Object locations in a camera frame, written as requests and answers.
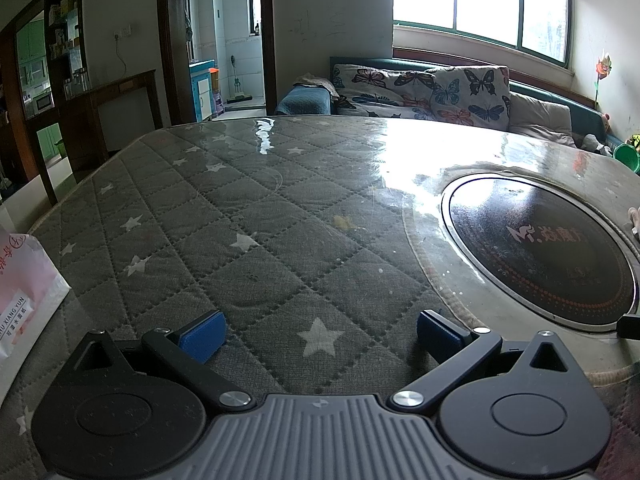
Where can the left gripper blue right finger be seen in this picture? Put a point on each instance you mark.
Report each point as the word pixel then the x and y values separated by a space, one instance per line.
pixel 460 354

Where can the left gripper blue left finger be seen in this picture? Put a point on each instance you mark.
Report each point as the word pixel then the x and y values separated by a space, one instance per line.
pixel 181 356

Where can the round black induction cooktop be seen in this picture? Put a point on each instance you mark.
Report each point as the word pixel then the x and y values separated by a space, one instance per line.
pixel 544 249

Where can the grey quilted star table cover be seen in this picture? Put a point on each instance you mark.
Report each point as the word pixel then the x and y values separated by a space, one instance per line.
pixel 321 240

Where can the dark wooden console table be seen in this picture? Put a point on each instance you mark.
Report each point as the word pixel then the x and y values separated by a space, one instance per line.
pixel 100 122

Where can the beige plain cushion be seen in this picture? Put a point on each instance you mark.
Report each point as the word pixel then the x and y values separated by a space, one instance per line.
pixel 541 120

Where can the butterfly print pillow upright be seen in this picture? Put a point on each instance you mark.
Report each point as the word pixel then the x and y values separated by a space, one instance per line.
pixel 475 96

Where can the green plastic bucket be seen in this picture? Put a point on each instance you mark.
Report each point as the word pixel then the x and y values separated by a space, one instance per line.
pixel 628 155

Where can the teal corner sofa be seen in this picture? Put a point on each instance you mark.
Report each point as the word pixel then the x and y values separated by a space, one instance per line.
pixel 585 118

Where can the blue white small cabinet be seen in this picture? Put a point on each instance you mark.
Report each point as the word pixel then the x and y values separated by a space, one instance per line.
pixel 201 88

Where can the butterfly print pillow flat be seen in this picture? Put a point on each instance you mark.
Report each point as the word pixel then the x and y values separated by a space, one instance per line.
pixel 370 92

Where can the dark wooden display shelf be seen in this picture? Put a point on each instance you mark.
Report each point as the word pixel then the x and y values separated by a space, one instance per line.
pixel 50 52

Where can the colourful pinwheel toy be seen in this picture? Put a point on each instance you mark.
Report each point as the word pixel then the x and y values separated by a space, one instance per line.
pixel 603 69

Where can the window with green frame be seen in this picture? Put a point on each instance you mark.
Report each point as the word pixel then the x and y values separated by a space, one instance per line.
pixel 537 27

